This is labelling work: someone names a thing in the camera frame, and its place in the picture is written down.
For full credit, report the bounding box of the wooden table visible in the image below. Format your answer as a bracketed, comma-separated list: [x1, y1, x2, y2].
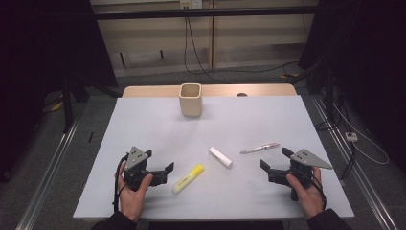
[122, 83, 298, 99]

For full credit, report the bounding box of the person's right hand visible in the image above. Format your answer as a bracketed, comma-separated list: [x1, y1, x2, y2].
[285, 166, 327, 221]

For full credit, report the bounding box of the long black floor cable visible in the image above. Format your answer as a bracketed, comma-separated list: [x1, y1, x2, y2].
[183, 8, 300, 84]

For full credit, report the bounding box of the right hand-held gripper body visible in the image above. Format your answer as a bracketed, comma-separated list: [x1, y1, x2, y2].
[267, 148, 334, 203]

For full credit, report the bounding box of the black curtain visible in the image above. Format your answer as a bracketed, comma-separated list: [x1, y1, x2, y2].
[0, 0, 119, 183]
[298, 0, 406, 167]

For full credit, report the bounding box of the beige square pen holder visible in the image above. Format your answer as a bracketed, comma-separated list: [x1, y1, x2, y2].
[178, 82, 204, 118]

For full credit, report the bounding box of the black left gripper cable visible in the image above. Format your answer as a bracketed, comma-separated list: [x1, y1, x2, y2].
[111, 154, 129, 214]

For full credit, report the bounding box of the yellow highlighter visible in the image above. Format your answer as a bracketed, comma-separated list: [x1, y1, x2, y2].
[171, 163, 206, 196]

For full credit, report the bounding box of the white cylindrical tube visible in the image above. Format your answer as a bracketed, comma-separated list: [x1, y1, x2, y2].
[208, 146, 234, 169]

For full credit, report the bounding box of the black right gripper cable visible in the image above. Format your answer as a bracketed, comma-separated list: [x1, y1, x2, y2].
[309, 175, 327, 210]

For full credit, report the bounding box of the clear ballpoint pen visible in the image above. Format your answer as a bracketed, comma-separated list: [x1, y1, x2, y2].
[238, 142, 281, 155]

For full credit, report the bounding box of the black metal stand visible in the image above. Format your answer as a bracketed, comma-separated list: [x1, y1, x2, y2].
[300, 57, 341, 125]

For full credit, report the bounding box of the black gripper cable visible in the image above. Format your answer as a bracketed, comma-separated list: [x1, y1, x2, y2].
[111, 154, 129, 214]
[309, 175, 327, 210]

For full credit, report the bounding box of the person's left hand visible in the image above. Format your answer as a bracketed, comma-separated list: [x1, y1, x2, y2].
[117, 160, 154, 223]

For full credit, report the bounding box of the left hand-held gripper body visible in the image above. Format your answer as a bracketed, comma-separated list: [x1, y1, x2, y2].
[123, 146, 169, 192]

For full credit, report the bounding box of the white floor cable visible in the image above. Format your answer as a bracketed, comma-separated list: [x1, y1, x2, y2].
[332, 103, 391, 166]

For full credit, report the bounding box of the black horizontal bar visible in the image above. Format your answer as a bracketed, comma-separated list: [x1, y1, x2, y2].
[93, 5, 320, 21]

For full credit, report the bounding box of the metal floor rail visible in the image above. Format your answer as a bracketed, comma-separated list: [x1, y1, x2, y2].
[310, 95, 398, 230]
[14, 117, 81, 230]

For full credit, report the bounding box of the white wall socket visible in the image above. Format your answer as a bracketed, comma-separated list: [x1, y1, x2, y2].
[179, 0, 204, 10]

